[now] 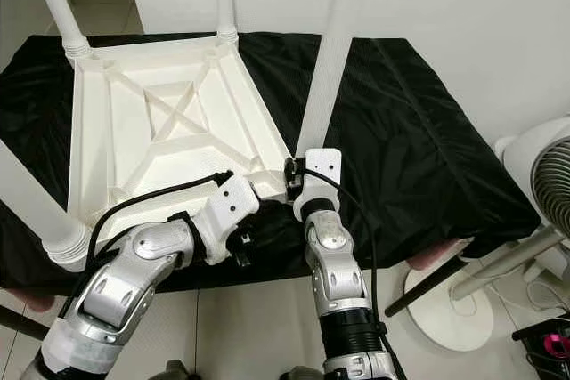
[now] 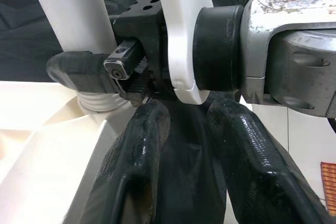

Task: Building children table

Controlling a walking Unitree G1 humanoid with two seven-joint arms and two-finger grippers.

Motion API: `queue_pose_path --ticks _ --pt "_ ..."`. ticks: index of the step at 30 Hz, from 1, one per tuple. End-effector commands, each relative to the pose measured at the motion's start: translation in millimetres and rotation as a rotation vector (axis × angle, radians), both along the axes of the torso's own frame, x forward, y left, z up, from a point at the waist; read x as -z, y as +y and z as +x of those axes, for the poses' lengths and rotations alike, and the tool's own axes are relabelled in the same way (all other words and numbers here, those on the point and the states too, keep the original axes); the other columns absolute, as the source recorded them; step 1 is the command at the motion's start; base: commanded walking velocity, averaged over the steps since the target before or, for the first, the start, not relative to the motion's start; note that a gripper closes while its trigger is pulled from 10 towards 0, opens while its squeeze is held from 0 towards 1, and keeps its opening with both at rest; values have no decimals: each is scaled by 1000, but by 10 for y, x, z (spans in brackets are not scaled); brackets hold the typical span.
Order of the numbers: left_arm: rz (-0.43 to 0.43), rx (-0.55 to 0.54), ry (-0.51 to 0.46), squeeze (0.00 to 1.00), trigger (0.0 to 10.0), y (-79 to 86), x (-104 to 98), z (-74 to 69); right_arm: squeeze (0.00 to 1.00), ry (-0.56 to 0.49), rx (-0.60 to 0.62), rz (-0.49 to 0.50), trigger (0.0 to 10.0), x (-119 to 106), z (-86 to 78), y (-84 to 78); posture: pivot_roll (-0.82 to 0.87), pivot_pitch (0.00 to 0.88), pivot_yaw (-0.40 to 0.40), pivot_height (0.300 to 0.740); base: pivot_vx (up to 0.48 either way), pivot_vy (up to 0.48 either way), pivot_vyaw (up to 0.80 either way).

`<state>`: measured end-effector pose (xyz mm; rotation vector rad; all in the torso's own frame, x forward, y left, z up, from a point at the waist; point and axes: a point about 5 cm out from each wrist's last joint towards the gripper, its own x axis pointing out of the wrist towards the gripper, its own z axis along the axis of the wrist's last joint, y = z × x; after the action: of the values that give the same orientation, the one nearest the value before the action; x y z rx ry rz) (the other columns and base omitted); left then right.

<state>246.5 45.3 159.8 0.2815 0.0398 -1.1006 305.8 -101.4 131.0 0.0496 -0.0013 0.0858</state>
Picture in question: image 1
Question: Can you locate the pink table top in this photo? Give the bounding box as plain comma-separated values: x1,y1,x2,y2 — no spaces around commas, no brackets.
4,239,473,310

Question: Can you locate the black cloth table cover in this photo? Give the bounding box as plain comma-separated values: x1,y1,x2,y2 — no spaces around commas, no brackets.
0,33,542,292

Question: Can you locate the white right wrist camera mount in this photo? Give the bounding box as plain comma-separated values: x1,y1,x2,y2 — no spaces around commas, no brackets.
296,147,344,219

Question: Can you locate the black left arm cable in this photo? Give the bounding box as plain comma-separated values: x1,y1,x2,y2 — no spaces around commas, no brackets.
85,171,235,261

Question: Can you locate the grey robot foot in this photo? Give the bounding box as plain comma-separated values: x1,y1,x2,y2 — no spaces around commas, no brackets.
276,366,322,380
162,362,197,380

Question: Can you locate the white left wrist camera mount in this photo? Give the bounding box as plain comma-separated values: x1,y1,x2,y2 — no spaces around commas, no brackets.
198,174,261,263

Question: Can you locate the grey right robot foot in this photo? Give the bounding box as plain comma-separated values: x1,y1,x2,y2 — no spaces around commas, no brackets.
276,366,322,380

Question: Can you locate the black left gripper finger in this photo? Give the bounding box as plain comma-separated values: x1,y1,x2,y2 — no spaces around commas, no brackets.
248,211,286,239

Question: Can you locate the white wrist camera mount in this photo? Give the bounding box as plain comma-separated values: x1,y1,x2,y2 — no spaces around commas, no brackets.
198,174,261,263
296,147,344,219

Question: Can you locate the white plastic table top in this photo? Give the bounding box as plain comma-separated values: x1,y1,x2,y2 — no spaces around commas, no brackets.
67,31,308,270

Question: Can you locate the grey left robot foot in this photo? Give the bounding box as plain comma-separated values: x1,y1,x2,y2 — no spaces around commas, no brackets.
162,362,197,380

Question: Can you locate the white pedestal fan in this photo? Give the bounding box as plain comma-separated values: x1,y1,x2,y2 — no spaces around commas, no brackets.
401,131,570,352

